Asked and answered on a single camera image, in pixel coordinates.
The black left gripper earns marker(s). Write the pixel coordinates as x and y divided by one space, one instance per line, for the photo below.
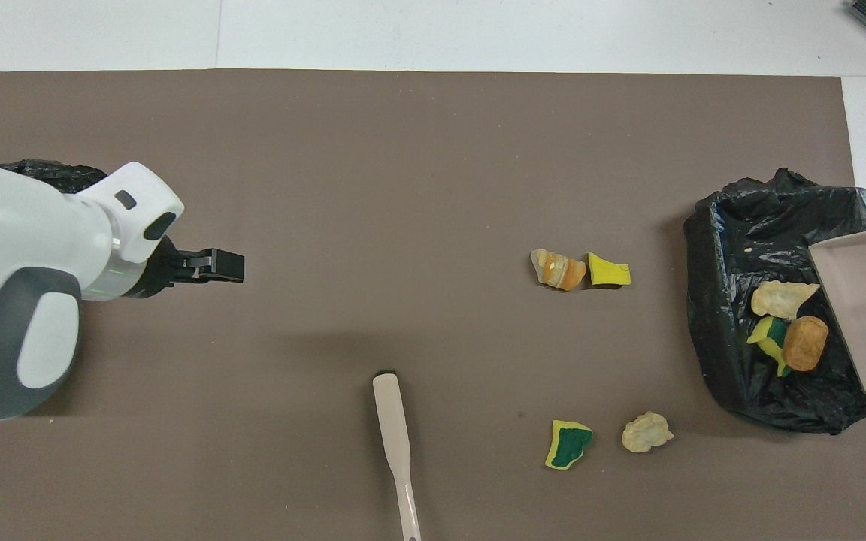
158 274

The orange beige striped chunk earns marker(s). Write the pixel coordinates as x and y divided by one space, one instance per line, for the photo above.
558 269

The plain yellow sponge wedge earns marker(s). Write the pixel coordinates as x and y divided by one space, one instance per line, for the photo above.
607 272

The cream foam chunk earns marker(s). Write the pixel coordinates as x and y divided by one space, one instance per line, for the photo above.
647 432
779 299

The curved yellow green sponge piece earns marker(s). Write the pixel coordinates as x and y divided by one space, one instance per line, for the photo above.
773 338

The tan cork-like lump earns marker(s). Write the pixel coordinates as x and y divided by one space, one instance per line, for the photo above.
805 344

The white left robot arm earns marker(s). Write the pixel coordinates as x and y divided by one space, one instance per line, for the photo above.
19 248

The crumpled black trash bag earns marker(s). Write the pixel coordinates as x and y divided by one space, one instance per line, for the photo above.
49 173

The black bag lined bin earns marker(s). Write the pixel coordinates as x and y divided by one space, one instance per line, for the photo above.
734 300

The brown paper table mat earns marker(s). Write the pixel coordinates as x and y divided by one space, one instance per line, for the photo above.
433 150

